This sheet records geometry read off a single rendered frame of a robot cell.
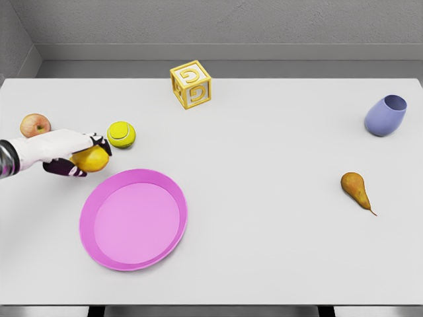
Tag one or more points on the yellow-green tennis ball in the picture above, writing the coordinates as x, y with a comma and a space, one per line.
121, 134

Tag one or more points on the lavender cup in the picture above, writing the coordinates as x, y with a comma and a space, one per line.
383, 117

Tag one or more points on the pink round plate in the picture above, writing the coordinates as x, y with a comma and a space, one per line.
133, 219

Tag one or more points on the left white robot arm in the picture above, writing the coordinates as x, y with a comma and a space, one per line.
16, 155

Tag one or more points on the yellow lemon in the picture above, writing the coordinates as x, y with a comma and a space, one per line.
94, 160

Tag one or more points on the brown pear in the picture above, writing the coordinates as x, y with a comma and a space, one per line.
355, 188

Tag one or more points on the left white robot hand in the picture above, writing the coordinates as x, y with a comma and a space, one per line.
62, 145

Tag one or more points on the red-yellow apple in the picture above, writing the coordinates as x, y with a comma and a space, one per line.
33, 125

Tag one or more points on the yellow letter block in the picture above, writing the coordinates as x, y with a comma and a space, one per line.
193, 86

